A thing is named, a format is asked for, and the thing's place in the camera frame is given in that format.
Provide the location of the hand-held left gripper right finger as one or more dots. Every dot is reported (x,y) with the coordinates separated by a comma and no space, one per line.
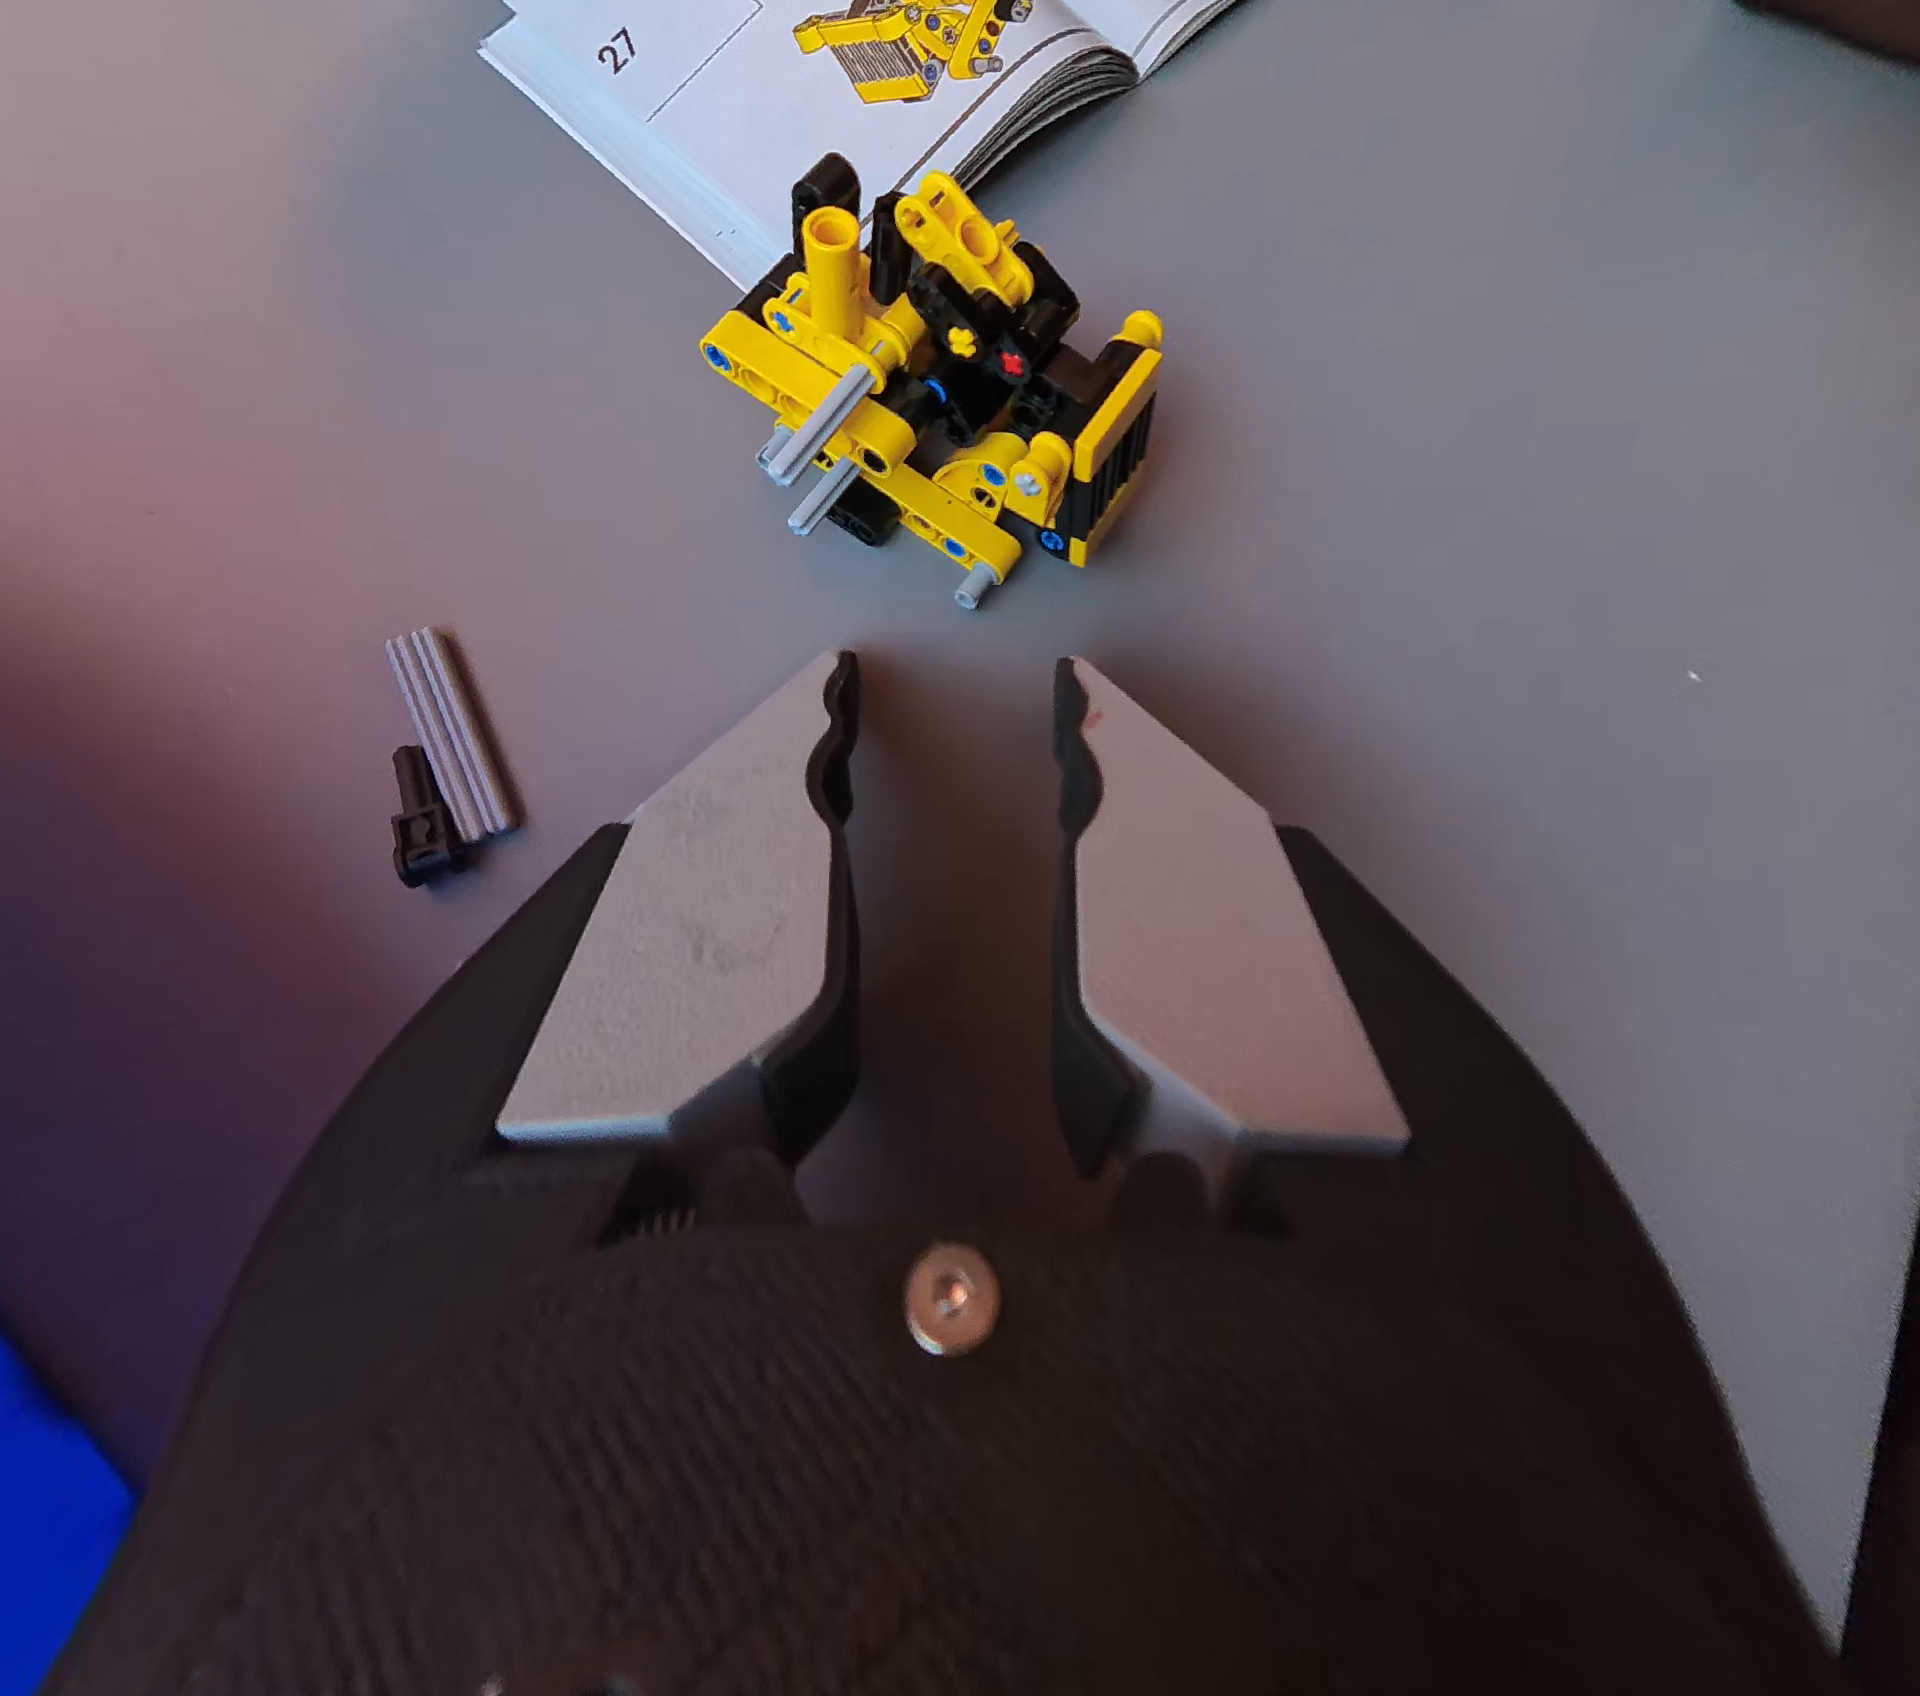
(1214,961)

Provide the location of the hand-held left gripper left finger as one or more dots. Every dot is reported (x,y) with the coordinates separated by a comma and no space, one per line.
(690,961)

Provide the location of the yellow black lego model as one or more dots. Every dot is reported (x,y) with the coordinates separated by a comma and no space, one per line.
(840,347)

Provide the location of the black lego connector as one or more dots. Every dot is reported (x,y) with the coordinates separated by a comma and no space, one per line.
(421,834)

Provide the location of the grey ribbed lego piece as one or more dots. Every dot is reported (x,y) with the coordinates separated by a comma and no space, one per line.
(450,737)

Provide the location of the lego instruction booklet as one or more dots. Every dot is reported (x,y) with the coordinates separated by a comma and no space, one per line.
(631,0)

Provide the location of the blue plastic bin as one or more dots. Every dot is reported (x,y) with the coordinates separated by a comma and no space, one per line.
(53,1547)

